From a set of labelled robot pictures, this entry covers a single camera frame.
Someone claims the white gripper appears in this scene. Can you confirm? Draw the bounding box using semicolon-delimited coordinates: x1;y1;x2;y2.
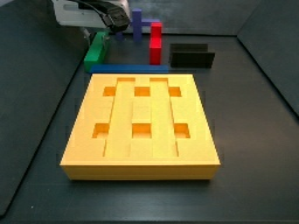
51;0;129;28

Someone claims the green long block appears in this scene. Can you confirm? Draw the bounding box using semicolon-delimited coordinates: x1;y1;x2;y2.
83;31;109;72

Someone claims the yellow slotted board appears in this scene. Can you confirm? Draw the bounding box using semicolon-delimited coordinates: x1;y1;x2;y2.
59;73;220;180

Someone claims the purple cross-shaped block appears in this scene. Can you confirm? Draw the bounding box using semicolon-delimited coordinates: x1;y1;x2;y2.
130;8;160;42

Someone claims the blue long block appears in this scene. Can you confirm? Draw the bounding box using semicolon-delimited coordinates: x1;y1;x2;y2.
89;64;169;74

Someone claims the red long block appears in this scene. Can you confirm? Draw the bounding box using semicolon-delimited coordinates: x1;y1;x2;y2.
149;22;162;65

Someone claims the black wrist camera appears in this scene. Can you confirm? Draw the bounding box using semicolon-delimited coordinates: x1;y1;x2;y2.
75;0;130;32

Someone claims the black angled bracket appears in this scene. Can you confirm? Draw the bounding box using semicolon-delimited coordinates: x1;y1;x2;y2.
169;44;214;68

